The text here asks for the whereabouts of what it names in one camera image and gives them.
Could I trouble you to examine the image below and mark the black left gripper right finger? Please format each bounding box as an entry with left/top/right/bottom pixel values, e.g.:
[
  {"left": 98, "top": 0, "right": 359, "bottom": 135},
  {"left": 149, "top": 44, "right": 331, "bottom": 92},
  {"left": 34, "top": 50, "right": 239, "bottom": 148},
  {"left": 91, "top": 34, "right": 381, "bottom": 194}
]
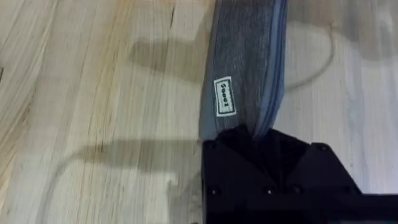
[{"left": 267, "top": 128, "right": 363, "bottom": 197}]

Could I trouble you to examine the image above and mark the grey zip bag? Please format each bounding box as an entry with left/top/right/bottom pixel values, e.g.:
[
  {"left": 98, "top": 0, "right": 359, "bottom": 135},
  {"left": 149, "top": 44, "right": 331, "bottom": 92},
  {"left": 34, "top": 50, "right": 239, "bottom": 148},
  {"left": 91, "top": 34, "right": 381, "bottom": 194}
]
[{"left": 198, "top": 0, "right": 289, "bottom": 142}]

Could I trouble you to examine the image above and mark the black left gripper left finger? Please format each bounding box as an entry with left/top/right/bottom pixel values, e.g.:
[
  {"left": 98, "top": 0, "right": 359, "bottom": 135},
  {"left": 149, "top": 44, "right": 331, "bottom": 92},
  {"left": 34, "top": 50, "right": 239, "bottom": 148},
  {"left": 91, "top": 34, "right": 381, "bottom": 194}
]
[{"left": 201, "top": 124, "right": 282, "bottom": 200}]

